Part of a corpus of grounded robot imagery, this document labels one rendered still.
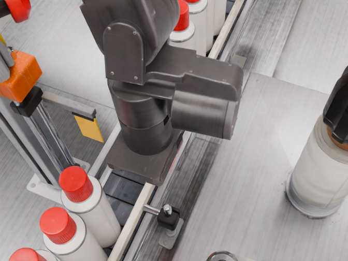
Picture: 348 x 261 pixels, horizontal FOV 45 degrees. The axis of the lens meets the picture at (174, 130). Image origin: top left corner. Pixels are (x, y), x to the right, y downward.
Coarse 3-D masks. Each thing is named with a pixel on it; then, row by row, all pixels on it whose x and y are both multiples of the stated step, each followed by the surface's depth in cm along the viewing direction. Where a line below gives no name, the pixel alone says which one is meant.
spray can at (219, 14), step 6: (216, 0) 78; (222, 0) 79; (216, 6) 79; (222, 6) 80; (216, 12) 81; (222, 12) 81; (216, 18) 82; (222, 18) 83; (216, 24) 83; (222, 24) 84; (216, 30) 85; (216, 36) 86
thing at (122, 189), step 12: (228, 0) 92; (228, 12) 90; (240, 12) 90; (228, 36) 86; (108, 180) 71; (120, 180) 71; (132, 180) 71; (108, 192) 70; (120, 192) 70; (132, 192) 70; (120, 204) 69; (132, 204) 69; (120, 216) 68; (132, 240) 68; (108, 252) 65
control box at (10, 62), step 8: (0, 40) 29; (0, 48) 29; (8, 48) 30; (0, 56) 29; (8, 56) 30; (0, 64) 29; (8, 64) 30; (0, 72) 30; (8, 72) 30; (0, 80) 30
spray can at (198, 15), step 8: (184, 0) 67; (192, 0) 67; (200, 0) 68; (192, 8) 68; (200, 8) 68; (192, 16) 69; (200, 16) 69; (200, 24) 71; (200, 32) 72; (200, 40) 74; (200, 48) 76
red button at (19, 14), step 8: (0, 0) 29; (8, 0) 28; (16, 0) 28; (24, 0) 29; (0, 8) 29; (8, 8) 29; (16, 8) 29; (24, 8) 29; (0, 16) 29; (16, 16) 29; (24, 16) 30
